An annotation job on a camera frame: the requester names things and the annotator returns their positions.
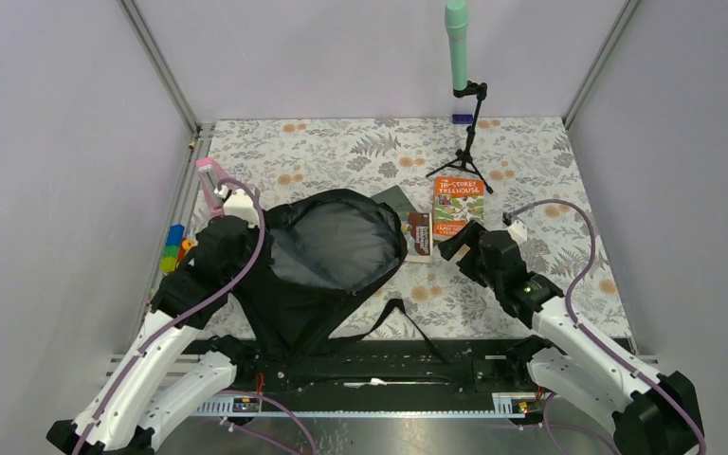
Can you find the orange treehouse book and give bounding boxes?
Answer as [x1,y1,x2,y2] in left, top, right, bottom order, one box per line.
[432,176,485,241]

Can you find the yellow illustrated paperback book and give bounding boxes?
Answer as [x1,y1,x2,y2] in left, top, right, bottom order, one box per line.
[400,211,433,264]

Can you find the black student backpack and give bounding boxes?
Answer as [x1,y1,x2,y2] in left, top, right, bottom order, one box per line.
[232,189,408,362]

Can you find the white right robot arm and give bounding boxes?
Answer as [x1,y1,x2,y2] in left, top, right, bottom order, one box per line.
[439,221,706,454]

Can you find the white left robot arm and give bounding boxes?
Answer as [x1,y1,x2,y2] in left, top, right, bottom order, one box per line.
[46,215,270,454]

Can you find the colourful toy blocks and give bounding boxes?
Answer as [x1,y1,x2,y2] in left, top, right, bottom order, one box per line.
[158,224,196,274]

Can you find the floral tablecloth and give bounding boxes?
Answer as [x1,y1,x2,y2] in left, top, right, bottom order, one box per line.
[198,117,632,339]

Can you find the black tripod stand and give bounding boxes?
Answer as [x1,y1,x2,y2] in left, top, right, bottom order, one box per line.
[425,82,494,194]

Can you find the dark green hardcover book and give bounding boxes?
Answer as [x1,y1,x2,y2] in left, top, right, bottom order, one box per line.
[371,185,416,212]

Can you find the green microphone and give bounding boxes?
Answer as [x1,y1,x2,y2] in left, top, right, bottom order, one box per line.
[445,0,469,93]

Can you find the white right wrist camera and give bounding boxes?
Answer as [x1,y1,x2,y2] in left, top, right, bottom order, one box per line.
[502,212,528,245]

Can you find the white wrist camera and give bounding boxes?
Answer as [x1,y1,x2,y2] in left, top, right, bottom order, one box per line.
[213,186,260,228]
[502,212,528,245]

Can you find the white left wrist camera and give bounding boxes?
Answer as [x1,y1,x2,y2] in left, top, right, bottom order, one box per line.
[213,186,260,228]

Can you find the blue block at wall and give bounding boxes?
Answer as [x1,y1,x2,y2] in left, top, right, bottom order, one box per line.
[451,114,473,124]

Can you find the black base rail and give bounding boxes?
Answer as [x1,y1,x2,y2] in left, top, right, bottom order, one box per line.
[221,338,544,416]

